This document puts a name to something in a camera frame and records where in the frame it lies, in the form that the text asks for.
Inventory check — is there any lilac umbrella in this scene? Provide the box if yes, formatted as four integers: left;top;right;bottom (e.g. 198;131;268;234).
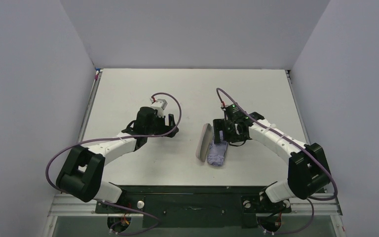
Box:
206;131;228;167

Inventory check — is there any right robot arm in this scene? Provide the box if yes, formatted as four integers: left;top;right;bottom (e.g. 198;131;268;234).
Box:
213;104;331;203

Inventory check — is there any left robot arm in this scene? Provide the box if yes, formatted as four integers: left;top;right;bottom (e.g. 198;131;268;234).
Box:
55;106;179;203

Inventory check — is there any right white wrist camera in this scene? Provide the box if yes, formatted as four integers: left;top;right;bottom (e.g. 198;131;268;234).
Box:
221;101;227;117

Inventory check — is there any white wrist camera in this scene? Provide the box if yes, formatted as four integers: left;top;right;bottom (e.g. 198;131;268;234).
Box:
221;101;227;117
150;97;168;116

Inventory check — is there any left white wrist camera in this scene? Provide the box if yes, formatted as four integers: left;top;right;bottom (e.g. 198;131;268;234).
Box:
150;97;168;116

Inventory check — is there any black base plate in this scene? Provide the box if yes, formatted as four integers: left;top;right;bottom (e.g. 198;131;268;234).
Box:
62;184;325;229

